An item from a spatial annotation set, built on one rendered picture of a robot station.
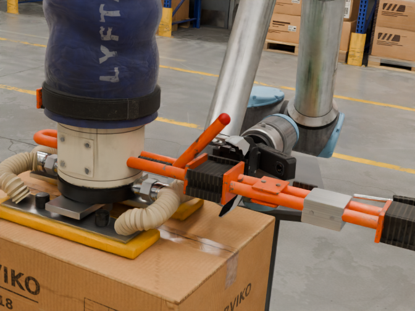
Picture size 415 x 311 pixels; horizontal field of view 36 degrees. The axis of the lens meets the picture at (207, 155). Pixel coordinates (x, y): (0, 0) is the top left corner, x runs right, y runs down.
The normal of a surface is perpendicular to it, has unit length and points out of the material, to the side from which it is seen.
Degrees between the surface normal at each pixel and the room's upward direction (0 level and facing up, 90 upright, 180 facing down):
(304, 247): 0
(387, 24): 94
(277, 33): 92
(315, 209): 90
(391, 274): 0
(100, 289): 90
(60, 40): 77
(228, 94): 65
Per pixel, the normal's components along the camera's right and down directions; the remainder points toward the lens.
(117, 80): 0.42, 0.23
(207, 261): 0.07, -0.94
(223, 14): -0.41, 0.28
